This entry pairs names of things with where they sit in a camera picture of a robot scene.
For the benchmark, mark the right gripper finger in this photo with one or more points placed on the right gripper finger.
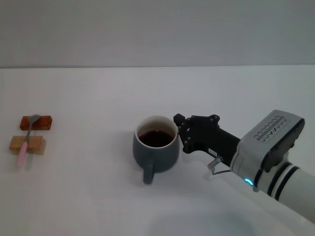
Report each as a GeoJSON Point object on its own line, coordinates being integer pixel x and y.
{"type": "Point", "coordinates": [180, 120]}
{"type": "Point", "coordinates": [187, 140]}

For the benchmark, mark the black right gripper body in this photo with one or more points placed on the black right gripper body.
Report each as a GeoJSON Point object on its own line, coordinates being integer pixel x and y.
{"type": "Point", "coordinates": [216, 140]}

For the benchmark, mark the grey ceramic cup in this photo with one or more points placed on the grey ceramic cup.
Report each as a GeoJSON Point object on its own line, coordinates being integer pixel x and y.
{"type": "Point", "coordinates": [157, 159]}

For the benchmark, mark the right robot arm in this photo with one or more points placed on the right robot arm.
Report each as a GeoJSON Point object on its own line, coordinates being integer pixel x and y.
{"type": "Point", "coordinates": [295, 182]}

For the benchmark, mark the dark coffee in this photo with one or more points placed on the dark coffee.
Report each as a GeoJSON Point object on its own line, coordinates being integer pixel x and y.
{"type": "Point", "coordinates": [155, 138]}

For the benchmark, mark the red-brown wooden block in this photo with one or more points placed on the red-brown wooden block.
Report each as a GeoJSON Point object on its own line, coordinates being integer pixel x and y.
{"type": "Point", "coordinates": [44, 121]}

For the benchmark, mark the light wooden block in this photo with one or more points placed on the light wooden block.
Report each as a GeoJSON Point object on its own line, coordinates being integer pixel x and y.
{"type": "Point", "coordinates": [37, 145]}

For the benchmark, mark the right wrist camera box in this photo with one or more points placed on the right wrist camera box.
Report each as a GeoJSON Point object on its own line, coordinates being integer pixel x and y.
{"type": "Point", "coordinates": [268, 137]}

